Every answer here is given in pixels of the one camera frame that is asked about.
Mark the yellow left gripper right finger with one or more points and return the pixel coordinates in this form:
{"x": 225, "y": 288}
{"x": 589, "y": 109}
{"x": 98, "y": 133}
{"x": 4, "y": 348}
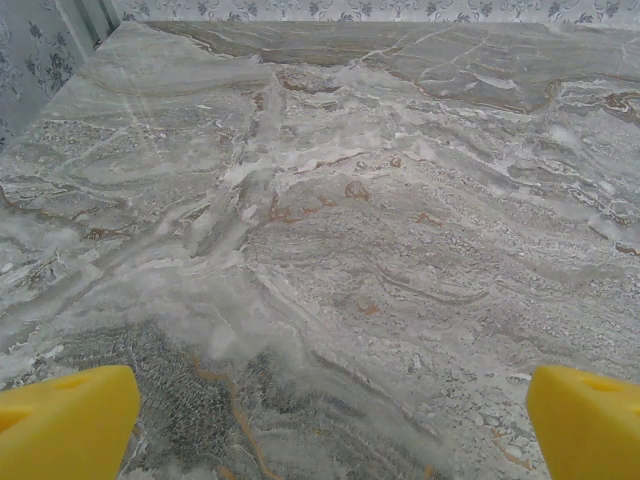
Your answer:
{"x": 590, "y": 430}

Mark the aluminium corner post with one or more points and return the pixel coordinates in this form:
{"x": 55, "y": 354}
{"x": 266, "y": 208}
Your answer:
{"x": 85, "y": 20}

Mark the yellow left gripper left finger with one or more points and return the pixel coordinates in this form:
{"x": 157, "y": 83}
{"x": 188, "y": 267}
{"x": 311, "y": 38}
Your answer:
{"x": 65, "y": 430}

